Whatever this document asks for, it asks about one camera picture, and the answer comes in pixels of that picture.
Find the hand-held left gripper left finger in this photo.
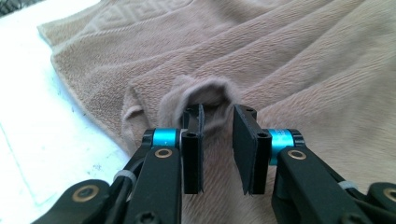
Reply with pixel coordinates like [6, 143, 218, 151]
[124, 104, 205, 224]

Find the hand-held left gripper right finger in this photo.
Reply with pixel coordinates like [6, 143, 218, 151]
[233, 104, 365, 224]

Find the white grid mat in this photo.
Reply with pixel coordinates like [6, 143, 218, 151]
[0, 0, 131, 224]

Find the brown towel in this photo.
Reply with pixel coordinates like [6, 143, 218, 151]
[36, 0, 396, 224]

